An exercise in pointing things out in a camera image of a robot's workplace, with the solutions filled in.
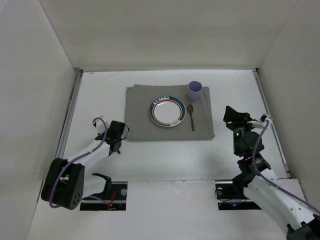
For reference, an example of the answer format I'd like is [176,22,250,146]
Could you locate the brown wooden spoon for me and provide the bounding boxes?
[187,104,195,131]

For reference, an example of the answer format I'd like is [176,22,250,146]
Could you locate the grey cloth placemat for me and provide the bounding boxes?
[124,84,215,142]

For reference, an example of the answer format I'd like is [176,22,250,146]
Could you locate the lilac plastic cup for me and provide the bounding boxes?
[187,81,203,102]

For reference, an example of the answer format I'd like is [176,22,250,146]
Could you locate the white plate green rim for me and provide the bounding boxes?
[149,96,187,128]

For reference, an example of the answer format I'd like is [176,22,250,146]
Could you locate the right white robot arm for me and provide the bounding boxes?
[223,105,320,240]

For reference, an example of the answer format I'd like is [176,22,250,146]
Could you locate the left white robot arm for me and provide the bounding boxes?
[40,116,130,210]

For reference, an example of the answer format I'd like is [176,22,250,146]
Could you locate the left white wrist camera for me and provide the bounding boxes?
[92,115,110,135]

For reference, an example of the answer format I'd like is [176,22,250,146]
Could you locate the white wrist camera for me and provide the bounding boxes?
[92,115,110,135]
[247,113,273,129]

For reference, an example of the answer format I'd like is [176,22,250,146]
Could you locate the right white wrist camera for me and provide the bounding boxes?
[247,113,273,129]

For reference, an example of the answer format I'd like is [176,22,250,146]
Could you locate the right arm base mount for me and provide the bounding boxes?
[214,173,261,211]

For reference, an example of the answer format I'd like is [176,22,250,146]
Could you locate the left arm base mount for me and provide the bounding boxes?
[79,173,128,211]

